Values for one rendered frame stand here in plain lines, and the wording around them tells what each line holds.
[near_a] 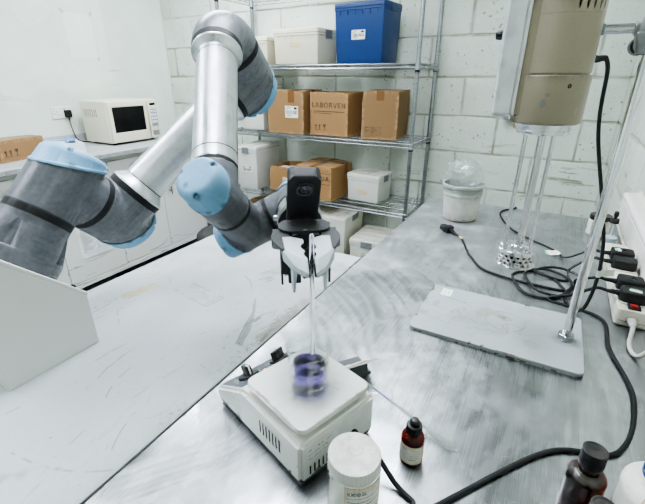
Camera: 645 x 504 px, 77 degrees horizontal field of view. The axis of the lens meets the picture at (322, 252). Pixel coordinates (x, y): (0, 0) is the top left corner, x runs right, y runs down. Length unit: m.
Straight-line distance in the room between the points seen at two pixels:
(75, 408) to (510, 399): 0.66
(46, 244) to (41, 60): 2.81
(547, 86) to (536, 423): 0.49
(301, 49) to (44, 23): 1.76
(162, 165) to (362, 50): 1.95
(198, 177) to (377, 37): 2.14
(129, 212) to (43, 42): 2.75
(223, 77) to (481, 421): 0.69
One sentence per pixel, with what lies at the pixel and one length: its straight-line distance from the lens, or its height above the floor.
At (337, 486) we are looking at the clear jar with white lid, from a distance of 0.50.
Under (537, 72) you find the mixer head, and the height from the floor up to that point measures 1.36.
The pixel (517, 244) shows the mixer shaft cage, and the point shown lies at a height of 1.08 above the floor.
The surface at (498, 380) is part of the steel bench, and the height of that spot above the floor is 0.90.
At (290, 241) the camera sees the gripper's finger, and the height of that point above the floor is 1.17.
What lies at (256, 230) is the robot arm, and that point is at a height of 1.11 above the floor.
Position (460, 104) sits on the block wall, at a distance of 2.85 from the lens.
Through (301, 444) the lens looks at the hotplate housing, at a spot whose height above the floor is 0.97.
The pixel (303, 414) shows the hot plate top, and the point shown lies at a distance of 0.52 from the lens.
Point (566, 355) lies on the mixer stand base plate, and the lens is 0.85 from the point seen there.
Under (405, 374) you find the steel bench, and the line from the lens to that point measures 0.72.
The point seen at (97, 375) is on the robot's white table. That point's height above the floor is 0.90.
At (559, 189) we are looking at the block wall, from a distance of 2.86.
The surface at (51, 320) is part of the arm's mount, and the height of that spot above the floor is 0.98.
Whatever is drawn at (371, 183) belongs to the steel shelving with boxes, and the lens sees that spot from 2.75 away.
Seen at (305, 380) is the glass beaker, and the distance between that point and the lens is 0.51.
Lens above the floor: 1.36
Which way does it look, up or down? 24 degrees down
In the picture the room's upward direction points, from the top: straight up
